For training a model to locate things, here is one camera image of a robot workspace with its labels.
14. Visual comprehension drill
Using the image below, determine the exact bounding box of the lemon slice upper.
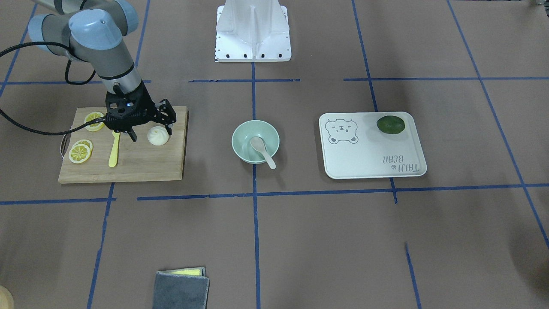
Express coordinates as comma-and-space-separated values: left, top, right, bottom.
84, 111, 105, 132

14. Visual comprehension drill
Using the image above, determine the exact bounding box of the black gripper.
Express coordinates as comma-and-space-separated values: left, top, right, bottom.
104, 82, 177, 142

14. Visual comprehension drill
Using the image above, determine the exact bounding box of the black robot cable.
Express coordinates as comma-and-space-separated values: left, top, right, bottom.
0, 41, 108, 136

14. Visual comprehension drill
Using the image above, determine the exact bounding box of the lemon slice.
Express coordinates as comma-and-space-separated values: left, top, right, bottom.
84, 111, 105, 132
71, 139, 94, 151
69, 143, 92, 164

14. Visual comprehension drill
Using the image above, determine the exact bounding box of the grey folded cloth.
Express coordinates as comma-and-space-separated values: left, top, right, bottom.
152, 268, 209, 309

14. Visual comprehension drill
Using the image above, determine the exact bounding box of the mint green bowl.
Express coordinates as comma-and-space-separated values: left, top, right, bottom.
232, 120, 280, 164

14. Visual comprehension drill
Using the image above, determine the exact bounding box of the white steamed bun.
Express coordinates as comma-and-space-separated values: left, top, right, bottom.
147, 126, 170, 146

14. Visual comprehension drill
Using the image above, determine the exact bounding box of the white bear tray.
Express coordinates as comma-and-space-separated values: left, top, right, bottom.
318, 112, 427, 179

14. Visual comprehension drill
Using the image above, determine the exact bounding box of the yellow sponge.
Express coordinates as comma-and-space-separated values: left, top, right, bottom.
170, 267, 204, 276

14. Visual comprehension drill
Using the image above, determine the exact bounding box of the tan round object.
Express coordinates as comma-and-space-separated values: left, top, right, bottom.
0, 286, 15, 309

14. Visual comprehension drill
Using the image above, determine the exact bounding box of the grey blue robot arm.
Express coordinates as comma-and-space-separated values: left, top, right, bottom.
27, 0, 177, 141

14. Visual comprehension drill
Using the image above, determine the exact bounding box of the white ceramic spoon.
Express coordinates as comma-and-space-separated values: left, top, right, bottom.
250, 136, 277, 170

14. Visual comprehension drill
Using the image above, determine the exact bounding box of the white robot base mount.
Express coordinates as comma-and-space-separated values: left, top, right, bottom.
214, 0, 292, 63

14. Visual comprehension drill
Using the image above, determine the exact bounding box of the metal cutting board handle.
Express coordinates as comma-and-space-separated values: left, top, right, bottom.
59, 133, 71, 159

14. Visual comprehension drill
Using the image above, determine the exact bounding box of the lemon slice middle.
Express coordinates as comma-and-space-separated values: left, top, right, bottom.
71, 139, 94, 151

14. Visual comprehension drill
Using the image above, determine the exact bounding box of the lemon slice lower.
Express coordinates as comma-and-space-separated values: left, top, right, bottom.
69, 143, 92, 164

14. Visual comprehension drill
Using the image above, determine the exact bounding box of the green avocado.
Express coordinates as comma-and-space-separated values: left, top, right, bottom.
376, 115, 406, 135

